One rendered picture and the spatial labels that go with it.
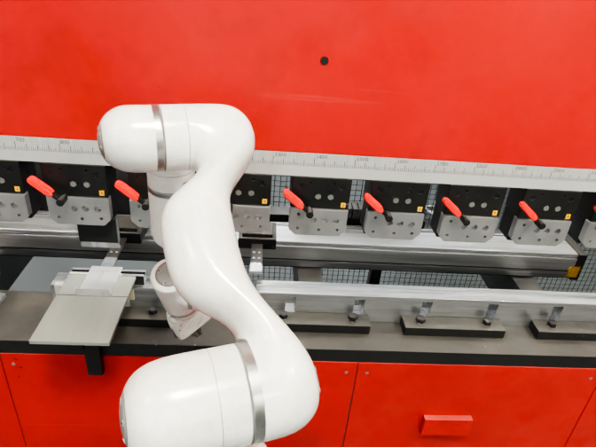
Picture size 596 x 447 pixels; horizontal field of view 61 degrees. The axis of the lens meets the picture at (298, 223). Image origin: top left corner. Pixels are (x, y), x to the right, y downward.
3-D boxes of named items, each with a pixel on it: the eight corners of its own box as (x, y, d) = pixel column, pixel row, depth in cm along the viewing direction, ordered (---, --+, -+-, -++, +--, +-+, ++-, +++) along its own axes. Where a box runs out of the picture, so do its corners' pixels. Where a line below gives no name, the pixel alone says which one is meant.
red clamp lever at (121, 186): (116, 182, 118) (150, 207, 121) (121, 175, 121) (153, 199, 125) (111, 187, 118) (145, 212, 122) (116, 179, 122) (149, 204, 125)
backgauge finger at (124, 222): (86, 270, 142) (83, 255, 140) (112, 224, 165) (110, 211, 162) (129, 272, 143) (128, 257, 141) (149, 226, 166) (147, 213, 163)
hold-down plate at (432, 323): (403, 335, 145) (405, 327, 144) (399, 323, 150) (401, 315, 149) (503, 338, 148) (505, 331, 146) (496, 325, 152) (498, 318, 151)
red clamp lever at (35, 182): (27, 177, 116) (65, 203, 120) (35, 170, 120) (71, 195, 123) (23, 183, 117) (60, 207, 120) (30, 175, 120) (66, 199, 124)
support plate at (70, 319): (29, 344, 116) (28, 341, 115) (69, 276, 138) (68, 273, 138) (109, 346, 117) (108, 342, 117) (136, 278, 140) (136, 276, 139)
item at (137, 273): (70, 282, 140) (69, 273, 138) (74, 275, 142) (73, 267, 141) (144, 285, 141) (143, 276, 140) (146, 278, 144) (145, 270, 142)
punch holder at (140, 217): (131, 227, 128) (125, 168, 120) (139, 211, 136) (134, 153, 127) (191, 230, 129) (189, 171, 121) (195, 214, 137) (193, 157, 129)
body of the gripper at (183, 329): (174, 328, 115) (184, 345, 124) (209, 300, 119) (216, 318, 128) (155, 306, 118) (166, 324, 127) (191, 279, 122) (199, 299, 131)
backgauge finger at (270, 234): (234, 276, 145) (234, 262, 143) (239, 230, 168) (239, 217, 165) (276, 278, 146) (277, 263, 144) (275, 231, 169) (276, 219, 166)
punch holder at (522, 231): (509, 244, 136) (528, 189, 128) (497, 228, 143) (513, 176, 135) (561, 247, 137) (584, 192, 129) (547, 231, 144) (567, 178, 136)
